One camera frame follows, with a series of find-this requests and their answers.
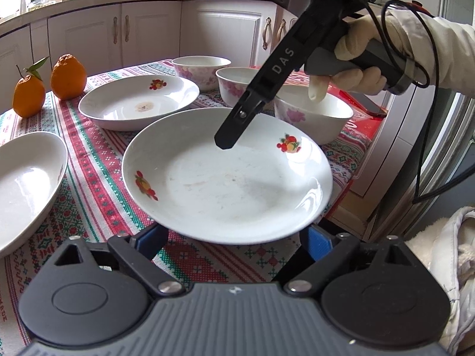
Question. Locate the floral white bowl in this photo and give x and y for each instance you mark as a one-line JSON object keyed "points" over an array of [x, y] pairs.
{"points": [[321, 120], [233, 81], [200, 69]]}

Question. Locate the white kitchen base cabinets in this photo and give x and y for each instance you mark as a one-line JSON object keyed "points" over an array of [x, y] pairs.
{"points": [[127, 34]]}

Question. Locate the right forearm white sleeve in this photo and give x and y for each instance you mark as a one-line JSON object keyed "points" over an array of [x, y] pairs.
{"points": [[441, 47]]}

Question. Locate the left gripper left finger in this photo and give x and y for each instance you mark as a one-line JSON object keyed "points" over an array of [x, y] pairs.
{"points": [[135, 254]]}

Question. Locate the plain white plate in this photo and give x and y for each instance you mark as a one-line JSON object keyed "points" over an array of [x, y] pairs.
{"points": [[32, 168]]}

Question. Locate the white plate stained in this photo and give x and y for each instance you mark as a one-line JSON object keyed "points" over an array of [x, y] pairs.
{"points": [[133, 103]]}

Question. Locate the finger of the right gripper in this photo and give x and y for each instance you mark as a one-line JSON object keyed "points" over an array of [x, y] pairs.
{"points": [[250, 104]]}

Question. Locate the bumpy orange without leaf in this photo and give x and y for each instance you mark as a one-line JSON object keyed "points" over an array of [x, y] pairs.
{"points": [[68, 78]]}

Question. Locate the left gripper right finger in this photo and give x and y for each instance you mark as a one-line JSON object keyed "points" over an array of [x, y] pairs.
{"points": [[320, 258]]}

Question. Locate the orange with leaves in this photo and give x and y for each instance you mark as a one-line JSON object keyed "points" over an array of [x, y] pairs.
{"points": [[29, 94]]}

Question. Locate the white fleece jacket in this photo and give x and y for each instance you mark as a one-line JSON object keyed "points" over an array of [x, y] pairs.
{"points": [[446, 249]]}

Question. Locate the red cardboard box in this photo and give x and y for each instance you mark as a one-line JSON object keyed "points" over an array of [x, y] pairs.
{"points": [[347, 153]]}

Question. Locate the patterned embroidered tablecloth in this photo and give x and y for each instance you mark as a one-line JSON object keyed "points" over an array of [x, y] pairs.
{"points": [[94, 204]]}

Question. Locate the white plate fruit decals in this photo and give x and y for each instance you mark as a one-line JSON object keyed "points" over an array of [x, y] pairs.
{"points": [[273, 183]]}

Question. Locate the black smartphone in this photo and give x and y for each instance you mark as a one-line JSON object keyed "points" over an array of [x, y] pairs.
{"points": [[369, 106]]}

